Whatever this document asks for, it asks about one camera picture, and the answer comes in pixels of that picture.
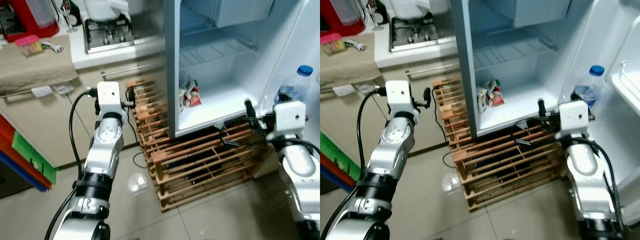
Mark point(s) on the white green sachet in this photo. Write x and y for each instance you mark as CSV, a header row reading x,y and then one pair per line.
x,y
358,45
54,47

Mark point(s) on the clear container pink lid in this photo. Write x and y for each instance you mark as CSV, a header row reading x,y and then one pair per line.
x,y
331,40
27,41

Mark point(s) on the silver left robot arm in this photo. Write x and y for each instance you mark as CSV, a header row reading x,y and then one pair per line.
x,y
102,155
392,150

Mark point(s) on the grey fridge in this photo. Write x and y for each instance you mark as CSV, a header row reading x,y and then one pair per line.
x,y
172,75
462,75

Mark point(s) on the white fridge door shelf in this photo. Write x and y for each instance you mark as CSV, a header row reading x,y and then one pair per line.
x,y
625,82

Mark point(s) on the red green snack packet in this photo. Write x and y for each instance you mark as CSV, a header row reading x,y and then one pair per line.
x,y
490,95
190,95

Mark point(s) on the steel gas stove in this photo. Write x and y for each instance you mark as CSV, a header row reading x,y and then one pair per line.
x,y
415,40
107,42

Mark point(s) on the white paper label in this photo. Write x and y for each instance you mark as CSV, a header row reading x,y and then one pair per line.
x,y
64,89
42,91
366,88
343,90

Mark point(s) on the wooden slat rack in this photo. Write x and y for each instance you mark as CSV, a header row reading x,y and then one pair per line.
x,y
159,157
465,159

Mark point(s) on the clear bottle blue cap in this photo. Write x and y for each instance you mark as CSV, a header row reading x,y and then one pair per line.
x,y
304,71
596,71

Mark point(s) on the tan counter mat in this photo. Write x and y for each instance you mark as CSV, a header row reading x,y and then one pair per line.
x,y
350,67
35,70

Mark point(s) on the red board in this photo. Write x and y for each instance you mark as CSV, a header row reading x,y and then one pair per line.
x,y
5,131
332,167

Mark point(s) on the clear wine glass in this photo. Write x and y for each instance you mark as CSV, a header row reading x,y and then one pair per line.
x,y
376,27
69,29

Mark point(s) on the green board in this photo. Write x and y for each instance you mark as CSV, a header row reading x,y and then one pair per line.
x,y
37,160
342,160

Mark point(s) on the blue board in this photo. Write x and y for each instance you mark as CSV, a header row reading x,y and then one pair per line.
x,y
12,167
330,179

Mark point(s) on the white cooking pot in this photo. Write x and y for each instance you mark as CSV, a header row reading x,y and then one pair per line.
x,y
105,7
410,6

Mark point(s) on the dark round bottle white label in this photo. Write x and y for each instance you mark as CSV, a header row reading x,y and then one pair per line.
x,y
382,10
76,12

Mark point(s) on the white freezer compartment flap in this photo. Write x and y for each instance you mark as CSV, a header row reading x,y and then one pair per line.
x,y
535,10
235,10

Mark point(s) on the red coffee machine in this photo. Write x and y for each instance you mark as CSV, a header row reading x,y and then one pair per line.
x,y
330,15
17,20

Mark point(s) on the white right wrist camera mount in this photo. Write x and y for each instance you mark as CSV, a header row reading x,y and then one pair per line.
x,y
289,117
572,117

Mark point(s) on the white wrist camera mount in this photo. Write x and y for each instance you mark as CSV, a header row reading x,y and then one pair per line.
x,y
289,117
107,95
398,94
572,117

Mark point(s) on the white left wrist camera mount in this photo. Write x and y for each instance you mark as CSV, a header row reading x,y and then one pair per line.
x,y
107,95
398,94

